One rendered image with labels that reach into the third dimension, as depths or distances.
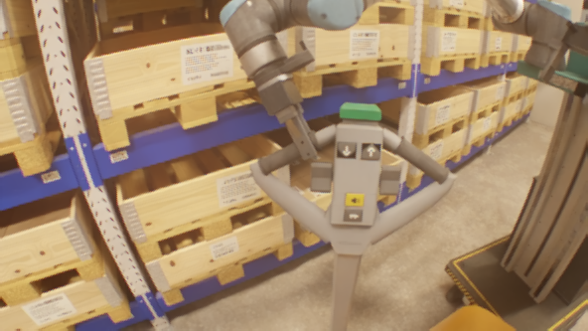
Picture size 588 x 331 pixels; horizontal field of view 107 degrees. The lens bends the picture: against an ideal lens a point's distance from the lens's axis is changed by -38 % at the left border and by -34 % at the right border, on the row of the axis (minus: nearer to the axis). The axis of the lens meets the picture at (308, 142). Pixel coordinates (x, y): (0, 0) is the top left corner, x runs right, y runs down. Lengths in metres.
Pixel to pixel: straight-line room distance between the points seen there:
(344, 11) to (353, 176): 0.31
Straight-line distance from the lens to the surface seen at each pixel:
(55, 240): 1.41
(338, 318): 0.93
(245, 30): 0.62
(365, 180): 0.62
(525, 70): 1.42
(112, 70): 1.13
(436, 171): 0.65
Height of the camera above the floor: 1.62
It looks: 26 degrees down
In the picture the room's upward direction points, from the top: straight up
